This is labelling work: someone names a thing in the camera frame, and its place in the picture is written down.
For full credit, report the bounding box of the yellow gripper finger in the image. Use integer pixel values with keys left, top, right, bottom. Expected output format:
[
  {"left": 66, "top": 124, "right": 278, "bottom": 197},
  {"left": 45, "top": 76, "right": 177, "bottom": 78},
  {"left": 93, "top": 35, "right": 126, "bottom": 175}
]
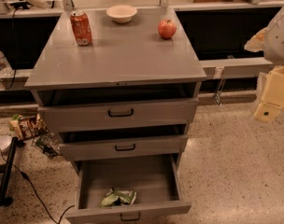
[
  {"left": 253, "top": 66, "right": 284, "bottom": 123},
  {"left": 244, "top": 27, "right": 268, "bottom": 52}
]

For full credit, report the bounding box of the green jalapeno chip bag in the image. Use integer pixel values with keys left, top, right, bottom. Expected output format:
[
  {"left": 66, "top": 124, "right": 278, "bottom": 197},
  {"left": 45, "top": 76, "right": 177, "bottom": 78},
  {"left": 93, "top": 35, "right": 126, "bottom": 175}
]
[{"left": 99, "top": 189, "right": 136, "bottom": 207}]

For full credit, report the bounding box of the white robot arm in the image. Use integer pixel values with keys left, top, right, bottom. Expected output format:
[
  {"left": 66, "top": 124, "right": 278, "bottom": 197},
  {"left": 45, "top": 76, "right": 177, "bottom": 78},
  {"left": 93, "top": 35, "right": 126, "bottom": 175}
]
[{"left": 244, "top": 6, "right": 284, "bottom": 123}]

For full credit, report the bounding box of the grey top drawer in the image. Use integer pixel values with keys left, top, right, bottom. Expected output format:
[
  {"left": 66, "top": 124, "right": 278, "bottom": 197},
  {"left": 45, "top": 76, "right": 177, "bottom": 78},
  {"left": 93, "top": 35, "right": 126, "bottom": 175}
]
[{"left": 38, "top": 98, "right": 198, "bottom": 133}]

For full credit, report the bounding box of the grey drawer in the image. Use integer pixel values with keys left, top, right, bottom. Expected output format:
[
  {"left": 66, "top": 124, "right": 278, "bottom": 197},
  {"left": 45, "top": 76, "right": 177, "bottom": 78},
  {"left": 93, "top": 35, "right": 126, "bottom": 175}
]
[
  {"left": 59, "top": 135, "right": 188, "bottom": 161},
  {"left": 65, "top": 155, "right": 191, "bottom": 224},
  {"left": 38, "top": 98, "right": 198, "bottom": 133}
]

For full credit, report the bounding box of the grey middle drawer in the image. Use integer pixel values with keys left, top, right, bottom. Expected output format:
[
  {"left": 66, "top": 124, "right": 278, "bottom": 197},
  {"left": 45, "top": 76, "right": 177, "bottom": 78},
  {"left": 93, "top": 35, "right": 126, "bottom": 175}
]
[{"left": 59, "top": 135, "right": 188, "bottom": 161}]

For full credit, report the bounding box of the grey drawer cabinet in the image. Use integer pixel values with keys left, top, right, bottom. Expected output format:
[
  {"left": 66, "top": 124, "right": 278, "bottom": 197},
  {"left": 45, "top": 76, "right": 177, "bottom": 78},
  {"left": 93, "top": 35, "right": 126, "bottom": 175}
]
[{"left": 24, "top": 7, "right": 208, "bottom": 170}]

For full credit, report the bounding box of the grey bottom drawer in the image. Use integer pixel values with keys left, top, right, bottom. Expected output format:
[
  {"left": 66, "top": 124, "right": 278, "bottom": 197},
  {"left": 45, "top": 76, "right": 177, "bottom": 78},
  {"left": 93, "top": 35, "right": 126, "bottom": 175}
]
[{"left": 65, "top": 155, "right": 191, "bottom": 224}]

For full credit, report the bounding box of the dark green bag on floor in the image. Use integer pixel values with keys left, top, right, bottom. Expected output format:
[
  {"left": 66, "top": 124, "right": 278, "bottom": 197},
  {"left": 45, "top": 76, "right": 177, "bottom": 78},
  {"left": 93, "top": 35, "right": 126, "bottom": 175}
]
[{"left": 33, "top": 133, "right": 60, "bottom": 159}]

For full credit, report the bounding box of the brown snack bag on floor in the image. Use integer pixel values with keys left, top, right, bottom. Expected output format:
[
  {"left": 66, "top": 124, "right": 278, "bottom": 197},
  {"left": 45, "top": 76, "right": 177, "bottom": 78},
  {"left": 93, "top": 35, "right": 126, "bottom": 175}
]
[{"left": 9, "top": 114, "right": 49, "bottom": 140}]

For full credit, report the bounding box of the red apple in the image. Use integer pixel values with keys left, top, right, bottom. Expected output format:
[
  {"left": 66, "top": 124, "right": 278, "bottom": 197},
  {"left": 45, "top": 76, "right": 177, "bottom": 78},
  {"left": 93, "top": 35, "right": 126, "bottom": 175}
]
[{"left": 157, "top": 20, "right": 177, "bottom": 39}]

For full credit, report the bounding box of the cream paper bowl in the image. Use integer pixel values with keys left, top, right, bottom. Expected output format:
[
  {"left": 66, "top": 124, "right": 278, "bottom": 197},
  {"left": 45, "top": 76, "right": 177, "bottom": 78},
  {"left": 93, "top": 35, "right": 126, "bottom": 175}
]
[{"left": 106, "top": 5, "right": 137, "bottom": 23}]

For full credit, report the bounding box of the orange soda can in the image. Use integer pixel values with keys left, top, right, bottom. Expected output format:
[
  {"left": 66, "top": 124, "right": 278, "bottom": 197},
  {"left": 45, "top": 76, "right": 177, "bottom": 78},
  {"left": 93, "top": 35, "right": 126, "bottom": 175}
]
[{"left": 70, "top": 10, "right": 92, "bottom": 46}]

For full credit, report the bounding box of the clear plastic water bottle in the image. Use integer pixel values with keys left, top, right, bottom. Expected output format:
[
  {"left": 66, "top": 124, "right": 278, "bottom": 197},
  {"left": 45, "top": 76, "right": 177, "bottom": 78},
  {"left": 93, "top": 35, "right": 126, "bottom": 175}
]
[{"left": 0, "top": 50, "right": 14, "bottom": 77}]

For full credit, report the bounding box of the white round disc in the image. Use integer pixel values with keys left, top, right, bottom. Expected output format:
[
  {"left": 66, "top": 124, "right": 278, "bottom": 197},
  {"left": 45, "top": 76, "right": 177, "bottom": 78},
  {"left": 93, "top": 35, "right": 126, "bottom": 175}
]
[{"left": 0, "top": 135, "right": 12, "bottom": 154}]

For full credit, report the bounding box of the black stand leg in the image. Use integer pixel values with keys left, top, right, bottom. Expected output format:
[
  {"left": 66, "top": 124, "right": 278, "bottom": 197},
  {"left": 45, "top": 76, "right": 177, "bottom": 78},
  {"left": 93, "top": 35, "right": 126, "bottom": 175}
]
[{"left": 0, "top": 136, "right": 18, "bottom": 207}]

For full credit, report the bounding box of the metal bracket on rail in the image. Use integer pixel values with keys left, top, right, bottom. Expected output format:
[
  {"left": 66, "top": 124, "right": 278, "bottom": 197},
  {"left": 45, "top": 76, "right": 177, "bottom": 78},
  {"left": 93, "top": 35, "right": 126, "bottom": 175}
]
[{"left": 213, "top": 67, "right": 226, "bottom": 105}]

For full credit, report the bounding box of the black floor cable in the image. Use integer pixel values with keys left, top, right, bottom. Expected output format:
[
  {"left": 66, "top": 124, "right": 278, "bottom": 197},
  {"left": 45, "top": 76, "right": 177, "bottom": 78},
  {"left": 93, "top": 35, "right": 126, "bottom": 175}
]
[{"left": 0, "top": 140, "right": 75, "bottom": 224}]

